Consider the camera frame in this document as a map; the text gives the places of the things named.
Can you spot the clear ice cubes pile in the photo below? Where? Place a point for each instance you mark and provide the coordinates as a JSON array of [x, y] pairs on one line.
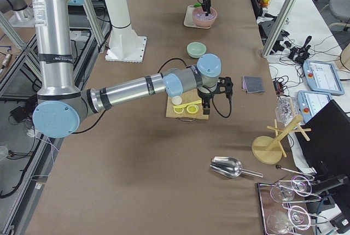
[[202, 17]]

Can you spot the pink bowl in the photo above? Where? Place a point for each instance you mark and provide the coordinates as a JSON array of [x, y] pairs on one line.
[[204, 23]]

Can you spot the green ceramic bowl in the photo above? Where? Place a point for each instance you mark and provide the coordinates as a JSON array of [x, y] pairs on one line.
[[196, 49]]

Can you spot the metal ice scoop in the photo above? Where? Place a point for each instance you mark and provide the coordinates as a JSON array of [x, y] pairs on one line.
[[231, 167]]

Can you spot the clear plastic ice box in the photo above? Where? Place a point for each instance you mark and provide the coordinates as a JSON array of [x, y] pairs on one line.
[[287, 108]]

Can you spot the yellow plastic knife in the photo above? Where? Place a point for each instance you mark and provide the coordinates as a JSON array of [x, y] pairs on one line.
[[187, 104]]

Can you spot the green toy vegetable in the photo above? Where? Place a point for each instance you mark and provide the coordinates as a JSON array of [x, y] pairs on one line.
[[197, 5]]

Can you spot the yellow lemon slice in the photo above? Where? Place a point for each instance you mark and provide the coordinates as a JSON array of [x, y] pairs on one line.
[[178, 110], [192, 109]]

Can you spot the bamboo cutting board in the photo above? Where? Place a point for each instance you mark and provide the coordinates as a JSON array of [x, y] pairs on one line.
[[187, 97]]

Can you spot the cream rabbit tray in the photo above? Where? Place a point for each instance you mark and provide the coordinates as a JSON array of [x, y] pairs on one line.
[[188, 20]]

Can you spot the grey folded cloth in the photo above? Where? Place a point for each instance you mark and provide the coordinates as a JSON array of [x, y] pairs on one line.
[[252, 84]]

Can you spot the wooden cup stand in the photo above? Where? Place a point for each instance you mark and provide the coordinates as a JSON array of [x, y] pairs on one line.
[[269, 150]]

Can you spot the lower teach pendant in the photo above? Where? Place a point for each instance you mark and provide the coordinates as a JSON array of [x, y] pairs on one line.
[[311, 102]]

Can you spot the teach pendant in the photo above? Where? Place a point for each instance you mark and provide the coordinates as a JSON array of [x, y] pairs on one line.
[[311, 102], [323, 77]]

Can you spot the upper teach pendant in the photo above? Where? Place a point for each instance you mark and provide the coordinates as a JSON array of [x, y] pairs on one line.
[[323, 77]]

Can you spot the upper wine glass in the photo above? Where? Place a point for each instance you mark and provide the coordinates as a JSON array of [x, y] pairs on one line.
[[284, 191]]

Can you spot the wine glass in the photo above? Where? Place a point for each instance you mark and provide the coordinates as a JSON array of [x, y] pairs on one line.
[[286, 222], [284, 191]]

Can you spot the metal glass rack tray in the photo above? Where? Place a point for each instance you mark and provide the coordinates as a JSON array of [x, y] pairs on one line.
[[268, 205]]

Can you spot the black monitor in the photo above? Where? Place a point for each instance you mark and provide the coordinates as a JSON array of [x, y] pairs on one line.
[[327, 151]]

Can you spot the lower wine glass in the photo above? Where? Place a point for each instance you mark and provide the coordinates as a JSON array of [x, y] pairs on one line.
[[286, 222]]

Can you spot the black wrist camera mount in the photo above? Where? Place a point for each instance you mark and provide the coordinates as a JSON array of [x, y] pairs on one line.
[[225, 85]]

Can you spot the metal cutting board handle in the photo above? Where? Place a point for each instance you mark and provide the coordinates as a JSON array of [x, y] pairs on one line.
[[186, 119]]

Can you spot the aluminium frame post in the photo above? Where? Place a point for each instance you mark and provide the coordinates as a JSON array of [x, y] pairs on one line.
[[281, 18]]

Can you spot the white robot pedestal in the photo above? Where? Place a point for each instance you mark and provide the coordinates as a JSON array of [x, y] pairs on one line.
[[124, 43]]

